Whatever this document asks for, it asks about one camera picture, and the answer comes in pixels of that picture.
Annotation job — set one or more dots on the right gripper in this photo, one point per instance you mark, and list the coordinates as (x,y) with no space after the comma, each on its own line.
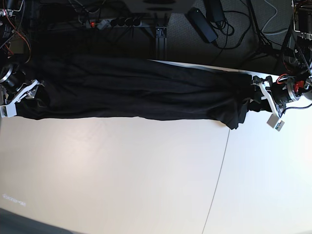
(15,88)

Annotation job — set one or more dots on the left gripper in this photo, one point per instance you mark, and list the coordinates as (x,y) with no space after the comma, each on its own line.
(273,96)

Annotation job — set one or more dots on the black T-shirt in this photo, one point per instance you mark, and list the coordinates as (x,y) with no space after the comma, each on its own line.
(82,86)

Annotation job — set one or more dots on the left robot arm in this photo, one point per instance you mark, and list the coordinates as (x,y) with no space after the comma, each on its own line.
(295,53)

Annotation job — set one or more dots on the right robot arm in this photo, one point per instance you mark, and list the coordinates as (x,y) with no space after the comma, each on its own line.
(11,19)

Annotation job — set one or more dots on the black power adapter brick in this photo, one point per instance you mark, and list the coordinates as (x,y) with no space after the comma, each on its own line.
(201,25)

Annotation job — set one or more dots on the white power strip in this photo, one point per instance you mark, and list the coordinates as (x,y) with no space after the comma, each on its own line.
(101,24)

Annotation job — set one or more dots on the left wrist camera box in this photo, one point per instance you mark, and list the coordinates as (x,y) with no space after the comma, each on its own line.
(275,122)

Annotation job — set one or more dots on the aluminium table frame post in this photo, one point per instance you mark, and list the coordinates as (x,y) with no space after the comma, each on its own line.
(161,22)

